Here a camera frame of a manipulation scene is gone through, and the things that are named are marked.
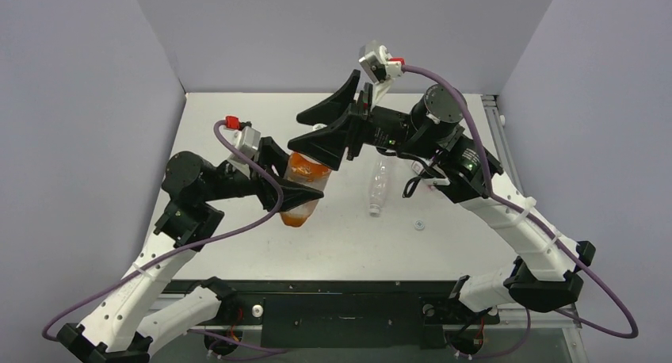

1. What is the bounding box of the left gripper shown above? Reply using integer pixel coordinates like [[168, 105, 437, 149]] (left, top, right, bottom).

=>
[[200, 139, 324, 212]]

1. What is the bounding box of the orange tea bottle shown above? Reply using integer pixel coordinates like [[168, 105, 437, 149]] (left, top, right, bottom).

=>
[[281, 152, 332, 227]]

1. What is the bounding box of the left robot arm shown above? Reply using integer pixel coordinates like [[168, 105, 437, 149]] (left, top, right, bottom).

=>
[[56, 132, 323, 362]]

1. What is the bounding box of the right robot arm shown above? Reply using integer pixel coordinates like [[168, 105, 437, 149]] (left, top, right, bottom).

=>
[[288, 71, 595, 321]]

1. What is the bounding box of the clear crushed bottle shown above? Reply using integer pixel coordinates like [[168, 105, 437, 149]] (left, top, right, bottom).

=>
[[368, 156, 394, 217]]

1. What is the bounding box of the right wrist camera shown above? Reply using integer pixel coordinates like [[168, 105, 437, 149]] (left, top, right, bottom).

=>
[[358, 40, 406, 105]]

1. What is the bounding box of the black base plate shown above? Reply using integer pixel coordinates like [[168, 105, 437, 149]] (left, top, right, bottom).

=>
[[162, 279, 500, 350]]

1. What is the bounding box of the aluminium frame rail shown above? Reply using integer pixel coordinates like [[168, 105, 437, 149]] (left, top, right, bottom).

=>
[[480, 94, 582, 331]]

